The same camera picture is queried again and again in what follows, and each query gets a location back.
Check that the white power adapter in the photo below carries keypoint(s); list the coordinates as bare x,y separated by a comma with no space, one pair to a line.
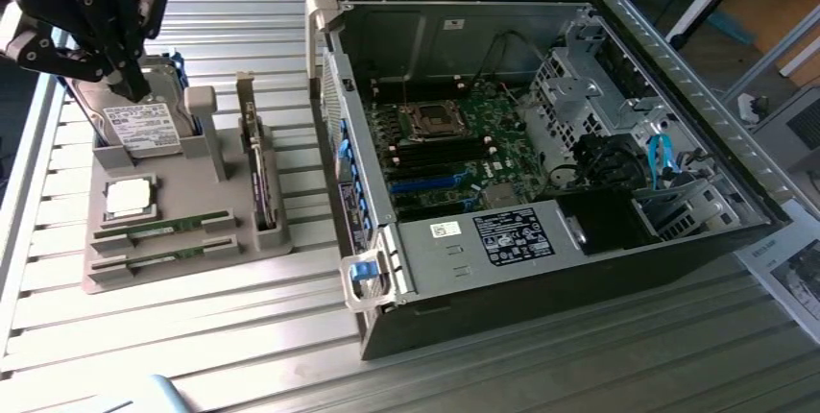
751,106

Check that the graphics card with metal bracket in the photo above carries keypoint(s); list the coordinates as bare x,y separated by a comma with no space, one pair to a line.
263,177

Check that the black case fan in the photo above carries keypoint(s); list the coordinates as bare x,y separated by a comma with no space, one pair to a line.
605,163

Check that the grey parts rack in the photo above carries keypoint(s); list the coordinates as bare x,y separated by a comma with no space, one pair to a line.
185,264

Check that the silver CPU chip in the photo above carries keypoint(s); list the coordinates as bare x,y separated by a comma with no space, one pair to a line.
129,197

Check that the blue case latch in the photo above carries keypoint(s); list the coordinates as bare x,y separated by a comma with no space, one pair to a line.
361,272

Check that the grey equipment box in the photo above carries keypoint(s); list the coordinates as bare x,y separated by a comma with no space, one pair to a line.
791,134

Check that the black RAM slot bank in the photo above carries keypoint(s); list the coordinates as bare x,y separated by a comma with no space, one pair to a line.
441,151

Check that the green RAM stick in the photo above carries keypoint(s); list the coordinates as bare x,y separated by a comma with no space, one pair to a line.
160,229
160,257

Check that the black open PC case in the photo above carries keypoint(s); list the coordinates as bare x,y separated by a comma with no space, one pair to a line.
576,298

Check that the silver power supply unit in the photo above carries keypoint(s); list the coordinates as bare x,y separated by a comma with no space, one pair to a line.
441,250

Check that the black plastic air shroud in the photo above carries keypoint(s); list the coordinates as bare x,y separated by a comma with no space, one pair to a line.
608,221

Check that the silver disk bay cage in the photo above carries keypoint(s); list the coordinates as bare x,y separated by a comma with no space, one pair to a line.
569,96

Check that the light blue plastic object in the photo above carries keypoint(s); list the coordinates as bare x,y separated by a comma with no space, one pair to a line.
128,398

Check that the printed paper sheet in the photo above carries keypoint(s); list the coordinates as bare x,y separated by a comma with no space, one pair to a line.
784,269

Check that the green motherboard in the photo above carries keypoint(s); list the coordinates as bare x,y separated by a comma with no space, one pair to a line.
493,163

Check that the blue expansion slot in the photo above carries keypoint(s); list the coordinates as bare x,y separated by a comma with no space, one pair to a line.
425,186

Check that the CPU socket with metal frame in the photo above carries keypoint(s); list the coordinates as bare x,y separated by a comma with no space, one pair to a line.
429,117

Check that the grey metal desk frame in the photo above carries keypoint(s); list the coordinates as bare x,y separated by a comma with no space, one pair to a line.
768,48

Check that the silver hard disk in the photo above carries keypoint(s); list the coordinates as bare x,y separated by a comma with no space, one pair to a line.
144,120

